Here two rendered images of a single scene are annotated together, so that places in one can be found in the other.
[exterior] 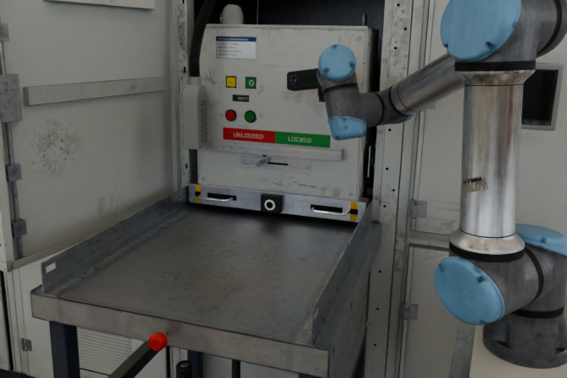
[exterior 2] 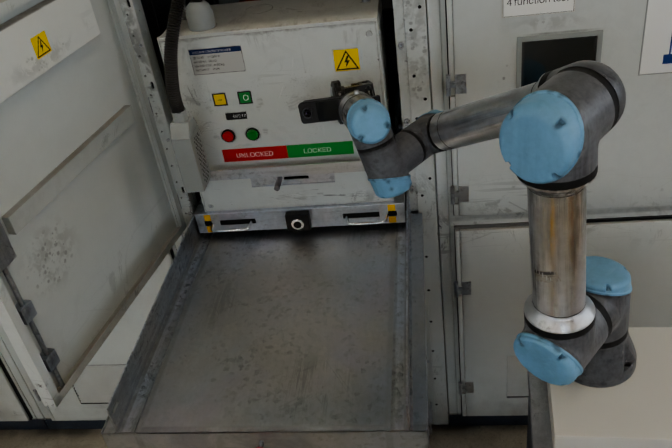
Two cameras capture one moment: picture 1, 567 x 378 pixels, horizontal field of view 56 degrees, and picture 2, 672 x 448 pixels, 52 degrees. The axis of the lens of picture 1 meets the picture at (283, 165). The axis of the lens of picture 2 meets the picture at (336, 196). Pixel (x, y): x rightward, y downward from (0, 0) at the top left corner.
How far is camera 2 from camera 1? 54 cm
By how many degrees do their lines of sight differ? 21
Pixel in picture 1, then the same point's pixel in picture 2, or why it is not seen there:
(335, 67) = (370, 132)
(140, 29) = (90, 64)
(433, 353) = (491, 320)
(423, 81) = (469, 129)
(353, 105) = (394, 163)
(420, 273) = (469, 253)
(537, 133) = not seen: hidden behind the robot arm
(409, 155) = not seen: hidden behind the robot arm
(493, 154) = (563, 253)
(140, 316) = (230, 434)
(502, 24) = (568, 160)
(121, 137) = (109, 198)
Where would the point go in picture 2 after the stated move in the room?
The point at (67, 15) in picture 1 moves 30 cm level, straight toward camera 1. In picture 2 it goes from (13, 105) to (54, 162)
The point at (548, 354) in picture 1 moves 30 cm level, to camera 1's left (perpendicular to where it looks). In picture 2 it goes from (618, 374) to (466, 415)
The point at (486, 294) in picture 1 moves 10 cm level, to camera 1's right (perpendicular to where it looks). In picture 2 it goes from (567, 369) to (624, 354)
